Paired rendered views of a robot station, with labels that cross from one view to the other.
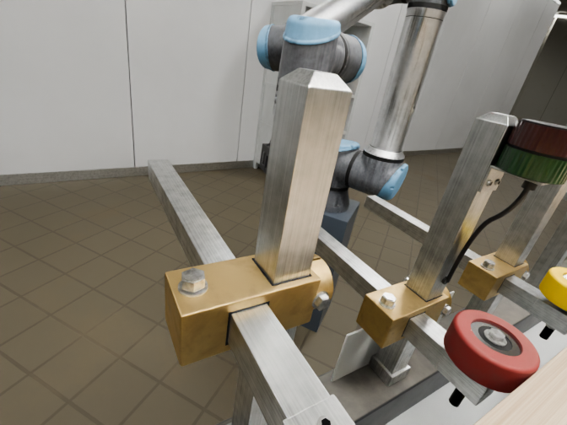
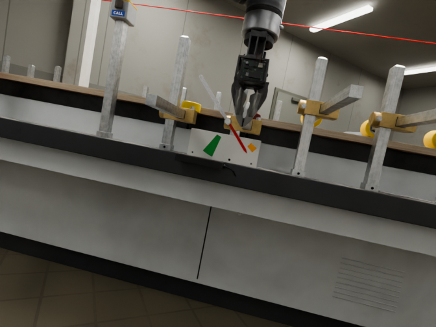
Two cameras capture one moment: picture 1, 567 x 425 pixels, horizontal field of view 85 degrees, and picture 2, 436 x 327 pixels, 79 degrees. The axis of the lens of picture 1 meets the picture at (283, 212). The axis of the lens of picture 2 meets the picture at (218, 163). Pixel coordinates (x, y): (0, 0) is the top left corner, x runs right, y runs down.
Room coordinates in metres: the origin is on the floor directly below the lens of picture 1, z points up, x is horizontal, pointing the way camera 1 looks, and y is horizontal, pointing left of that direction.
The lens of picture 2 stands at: (1.12, 0.42, 0.76)
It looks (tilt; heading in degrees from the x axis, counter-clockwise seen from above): 4 degrees down; 222
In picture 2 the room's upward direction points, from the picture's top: 11 degrees clockwise
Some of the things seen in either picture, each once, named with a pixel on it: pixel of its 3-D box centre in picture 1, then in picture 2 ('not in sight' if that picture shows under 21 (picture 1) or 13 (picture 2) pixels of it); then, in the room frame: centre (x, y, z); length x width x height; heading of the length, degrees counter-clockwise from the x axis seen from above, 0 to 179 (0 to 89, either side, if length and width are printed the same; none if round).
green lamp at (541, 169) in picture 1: (533, 163); not in sight; (0.32, -0.24, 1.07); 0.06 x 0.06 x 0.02
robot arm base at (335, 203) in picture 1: (329, 191); not in sight; (1.25, -0.18, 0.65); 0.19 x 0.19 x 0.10
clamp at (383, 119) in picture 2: not in sight; (392, 122); (0.06, 0.22, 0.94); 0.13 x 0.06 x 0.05; 125
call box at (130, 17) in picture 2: not in sight; (123, 13); (0.65, -0.63, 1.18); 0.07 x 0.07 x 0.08; 35
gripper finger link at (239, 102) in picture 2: not in sight; (239, 106); (0.62, 0.00, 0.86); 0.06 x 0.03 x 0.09; 34
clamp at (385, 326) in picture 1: (408, 309); (242, 124); (0.35, -0.19, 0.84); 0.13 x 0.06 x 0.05; 125
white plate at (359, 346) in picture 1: (396, 331); (223, 147); (0.40, -0.22, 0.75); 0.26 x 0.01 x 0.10; 125
